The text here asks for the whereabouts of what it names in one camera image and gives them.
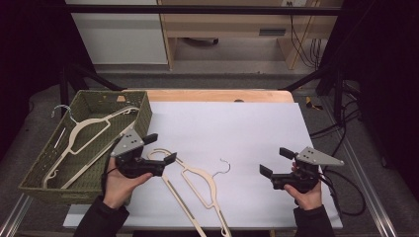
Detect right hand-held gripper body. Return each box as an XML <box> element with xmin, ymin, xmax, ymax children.
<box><xmin>270</xmin><ymin>146</ymin><xmax>346</xmax><ymax>195</ymax></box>

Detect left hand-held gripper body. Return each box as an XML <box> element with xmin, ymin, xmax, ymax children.
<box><xmin>110</xmin><ymin>128</ymin><xmax>166</xmax><ymax>180</ymax></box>

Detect beige wooden clothes hanger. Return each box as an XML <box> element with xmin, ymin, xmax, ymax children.
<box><xmin>146</xmin><ymin>147</ymin><xmax>233</xmax><ymax>237</ymax></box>
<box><xmin>42</xmin><ymin>104</ymin><xmax>141</xmax><ymax>191</ymax></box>

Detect green woven basket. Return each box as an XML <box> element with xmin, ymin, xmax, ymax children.
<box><xmin>18</xmin><ymin>90</ymin><xmax>153</xmax><ymax>205</ymax></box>

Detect person's right hand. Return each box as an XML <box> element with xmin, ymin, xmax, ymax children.
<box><xmin>284</xmin><ymin>162</ymin><xmax>324</xmax><ymax>211</ymax></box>

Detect person's left hand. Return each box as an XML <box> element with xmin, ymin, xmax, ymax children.
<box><xmin>102</xmin><ymin>157</ymin><xmax>154</xmax><ymax>210</ymax></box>

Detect white table cover sheet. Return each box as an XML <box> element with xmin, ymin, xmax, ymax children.
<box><xmin>62</xmin><ymin>101</ymin><xmax>344</xmax><ymax>230</ymax></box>

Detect yellow and black tool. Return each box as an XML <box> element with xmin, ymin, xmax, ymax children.
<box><xmin>304</xmin><ymin>96</ymin><xmax>324</xmax><ymax>112</ymax></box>

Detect black metal stand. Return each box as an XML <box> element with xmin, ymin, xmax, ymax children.
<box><xmin>283</xmin><ymin>63</ymin><xmax>345</xmax><ymax>122</ymax></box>
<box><xmin>58</xmin><ymin>62</ymin><xmax>127</xmax><ymax>117</ymax></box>

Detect white cabinet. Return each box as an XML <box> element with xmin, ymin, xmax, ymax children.
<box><xmin>64</xmin><ymin>0</ymin><xmax>169</xmax><ymax>66</ymax></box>

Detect grey desk label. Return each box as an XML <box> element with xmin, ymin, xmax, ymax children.
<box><xmin>258</xmin><ymin>28</ymin><xmax>287</xmax><ymax>37</ymax></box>

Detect black curtain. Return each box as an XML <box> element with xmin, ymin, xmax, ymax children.
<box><xmin>0</xmin><ymin>0</ymin><xmax>95</xmax><ymax>159</ymax></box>
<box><xmin>320</xmin><ymin>0</ymin><xmax>419</xmax><ymax>198</ymax></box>

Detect black horizontal metal bar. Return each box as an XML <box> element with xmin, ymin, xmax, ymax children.
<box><xmin>63</xmin><ymin>4</ymin><xmax>344</xmax><ymax>17</ymax></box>

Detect light wooden desk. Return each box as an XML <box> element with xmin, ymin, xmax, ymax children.
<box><xmin>157</xmin><ymin>0</ymin><xmax>345</xmax><ymax>71</ymax></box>

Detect left hand-held gripper black cable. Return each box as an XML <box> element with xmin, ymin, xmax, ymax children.
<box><xmin>104</xmin><ymin>166</ymin><xmax>120</xmax><ymax>186</ymax></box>

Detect hand-held gripper black cable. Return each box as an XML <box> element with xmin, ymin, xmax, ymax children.
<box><xmin>104</xmin><ymin>166</ymin><xmax>120</xmax><ymax>186</ymax></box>
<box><xmin>317</xmin><ymin>167</ymin><xmax>368</xmax><ymax>217</ymax></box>

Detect black floor cables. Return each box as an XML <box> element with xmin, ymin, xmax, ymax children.
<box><xmin>309</xmin><ymin>82</ymin><xmax>364</xmax><ymax>152</ymax></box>

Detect right hand-held gripper black cable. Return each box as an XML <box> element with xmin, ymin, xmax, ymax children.
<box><xmin>317</xmin><ymin>167</ymin><xmax>368</xmax><ymax>217</ymax></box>

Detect aluminium rail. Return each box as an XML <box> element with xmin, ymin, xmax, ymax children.
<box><xmin>0</xmin><ymin>192</ymin><xmax>34</xmax><ymax>237</ymax></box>
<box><xmin>320</xmin><ymin>98</ymin><xmax>399</xmax><ymax>237</ymax></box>

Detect hanging black cables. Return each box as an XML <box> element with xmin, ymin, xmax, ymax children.
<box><xmin>289</xmin><ymin>3</ymin><xmax>324</xmax><ymax>68</ymax></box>

